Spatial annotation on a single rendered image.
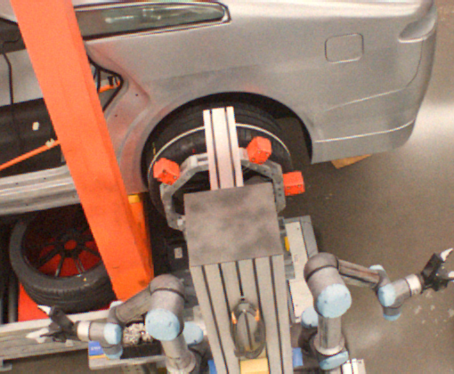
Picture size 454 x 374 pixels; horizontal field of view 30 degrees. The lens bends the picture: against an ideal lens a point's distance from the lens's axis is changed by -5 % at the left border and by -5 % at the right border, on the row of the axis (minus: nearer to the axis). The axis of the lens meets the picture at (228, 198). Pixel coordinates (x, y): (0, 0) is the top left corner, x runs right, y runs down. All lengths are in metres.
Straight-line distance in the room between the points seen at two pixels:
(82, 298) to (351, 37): 1.82
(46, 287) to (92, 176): 1.13
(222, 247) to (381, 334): 2.27
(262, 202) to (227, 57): 1.29
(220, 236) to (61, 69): 0.87
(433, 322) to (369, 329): 0.34
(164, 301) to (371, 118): 1.54
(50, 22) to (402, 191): 2.83
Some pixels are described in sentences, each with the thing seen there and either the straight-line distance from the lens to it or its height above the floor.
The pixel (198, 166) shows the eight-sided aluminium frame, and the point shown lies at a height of 1.11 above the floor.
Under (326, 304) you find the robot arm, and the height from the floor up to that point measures 1.44.
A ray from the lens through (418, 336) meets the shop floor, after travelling 4.50.
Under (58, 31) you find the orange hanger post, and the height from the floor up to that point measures 2.23.
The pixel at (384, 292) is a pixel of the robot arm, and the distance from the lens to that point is 3.15.
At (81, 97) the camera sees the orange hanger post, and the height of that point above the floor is 1.92.
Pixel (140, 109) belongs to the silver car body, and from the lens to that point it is 3.79.
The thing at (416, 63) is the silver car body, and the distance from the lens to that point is 3.87.
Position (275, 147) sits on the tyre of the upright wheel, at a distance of 3.85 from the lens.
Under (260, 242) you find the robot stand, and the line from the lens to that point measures 2.33.
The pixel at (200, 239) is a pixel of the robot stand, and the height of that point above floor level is 2.03.
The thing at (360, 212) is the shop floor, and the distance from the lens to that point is 4.93.
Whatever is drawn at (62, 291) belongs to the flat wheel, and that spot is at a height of 0.50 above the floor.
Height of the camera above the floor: 3.92
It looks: 51 degrees down
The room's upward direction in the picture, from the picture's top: 10 degrees counter-clockwise
